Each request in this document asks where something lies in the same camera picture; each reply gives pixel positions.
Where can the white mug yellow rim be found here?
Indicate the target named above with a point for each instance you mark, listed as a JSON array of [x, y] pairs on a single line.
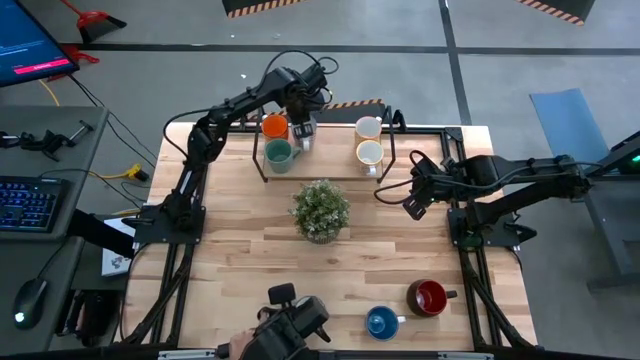
[[370, 151]]

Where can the black elongated pad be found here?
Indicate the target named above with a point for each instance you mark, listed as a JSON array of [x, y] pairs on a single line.
[[102, 234]]

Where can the black clamp tool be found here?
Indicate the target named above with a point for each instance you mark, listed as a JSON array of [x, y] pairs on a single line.
[[45, 141]]

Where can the potted green plant striped pot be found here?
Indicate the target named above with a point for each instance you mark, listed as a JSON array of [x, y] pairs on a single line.
[[320, 210]]

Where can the black handheld teleoperation device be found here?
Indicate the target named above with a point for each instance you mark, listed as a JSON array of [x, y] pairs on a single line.
[[295, 322]]

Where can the black aluminium table frame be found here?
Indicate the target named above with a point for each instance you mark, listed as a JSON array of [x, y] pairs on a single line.
[[455, 134]]

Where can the black hazard-striped floor ramp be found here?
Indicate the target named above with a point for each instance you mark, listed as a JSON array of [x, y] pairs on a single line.
[[260, 6], [560, 7], [350, 112]]

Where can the person's hand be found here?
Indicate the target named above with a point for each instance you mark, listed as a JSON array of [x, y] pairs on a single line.
[[241, 342]]

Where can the red dustpan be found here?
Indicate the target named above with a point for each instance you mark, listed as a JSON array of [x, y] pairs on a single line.
[[95, 20]]

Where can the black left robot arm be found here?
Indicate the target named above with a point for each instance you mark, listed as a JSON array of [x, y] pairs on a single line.
[[240, 102]]

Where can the white mug red stripes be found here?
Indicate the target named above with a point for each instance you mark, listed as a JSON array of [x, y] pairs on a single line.
[[306, 145]]

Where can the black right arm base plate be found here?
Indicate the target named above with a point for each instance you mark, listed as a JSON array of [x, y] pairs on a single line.
[[495, 240]]

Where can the grey desk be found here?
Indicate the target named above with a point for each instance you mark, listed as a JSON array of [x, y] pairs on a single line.
[[85, 150]]

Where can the wooden shelf black metal frame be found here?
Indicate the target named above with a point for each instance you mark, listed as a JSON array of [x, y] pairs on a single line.
[[330, 160]]

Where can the white printed box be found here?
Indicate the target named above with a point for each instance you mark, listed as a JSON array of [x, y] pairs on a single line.
[[116, 260]]

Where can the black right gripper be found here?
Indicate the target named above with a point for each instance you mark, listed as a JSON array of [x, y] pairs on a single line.
[[430, 182]]

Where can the silver bracket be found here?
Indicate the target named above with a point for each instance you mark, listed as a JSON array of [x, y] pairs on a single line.
[[187, 355], [465, 356]]

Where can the blue glazed mug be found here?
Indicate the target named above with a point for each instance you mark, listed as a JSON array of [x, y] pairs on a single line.
[[382, 323]]

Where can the black box under desk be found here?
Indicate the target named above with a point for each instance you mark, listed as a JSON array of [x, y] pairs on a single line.
[[90, 315]]

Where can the yellow power plug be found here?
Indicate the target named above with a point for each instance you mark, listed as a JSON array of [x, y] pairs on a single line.
[[134, 172]]

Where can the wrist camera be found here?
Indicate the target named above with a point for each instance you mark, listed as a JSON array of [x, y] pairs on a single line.
[[414, 207], [316, 77]]

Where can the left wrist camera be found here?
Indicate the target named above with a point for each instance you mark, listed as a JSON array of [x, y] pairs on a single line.
[[316, 77]]

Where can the red brush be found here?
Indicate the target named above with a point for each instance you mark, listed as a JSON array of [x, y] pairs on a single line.
[[75, 54]]

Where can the teal mug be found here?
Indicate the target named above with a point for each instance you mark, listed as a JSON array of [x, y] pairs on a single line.
[[278, 152]]

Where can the computer monitor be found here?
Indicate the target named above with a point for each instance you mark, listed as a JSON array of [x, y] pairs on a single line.
[[30, 45]]

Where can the dark metal cart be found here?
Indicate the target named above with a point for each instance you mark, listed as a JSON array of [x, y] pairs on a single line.
[[610, 225]]

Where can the honeycomb pattern mug orange rim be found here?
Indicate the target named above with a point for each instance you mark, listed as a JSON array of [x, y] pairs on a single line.
[[368, 127]]

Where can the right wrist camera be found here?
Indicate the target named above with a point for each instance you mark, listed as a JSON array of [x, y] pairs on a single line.
[[414, 207]]

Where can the black computer mouse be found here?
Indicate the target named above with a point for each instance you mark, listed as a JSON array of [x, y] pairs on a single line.
[[30, 302]]

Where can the blue floor mat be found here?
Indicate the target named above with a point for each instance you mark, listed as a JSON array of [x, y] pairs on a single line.
[[570, 132]]

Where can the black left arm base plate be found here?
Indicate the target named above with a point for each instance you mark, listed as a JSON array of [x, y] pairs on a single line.
[[150, 232]]

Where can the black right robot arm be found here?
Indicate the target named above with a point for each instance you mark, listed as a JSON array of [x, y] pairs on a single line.
[[525, 175]]

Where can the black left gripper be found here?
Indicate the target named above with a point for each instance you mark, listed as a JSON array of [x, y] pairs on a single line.
[[305, 110]]

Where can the dark mug red inside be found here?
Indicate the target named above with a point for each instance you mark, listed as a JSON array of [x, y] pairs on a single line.
[[427, 297]]

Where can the black backlit keyboard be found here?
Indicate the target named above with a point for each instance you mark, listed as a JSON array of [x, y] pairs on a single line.
[[27, 205]]

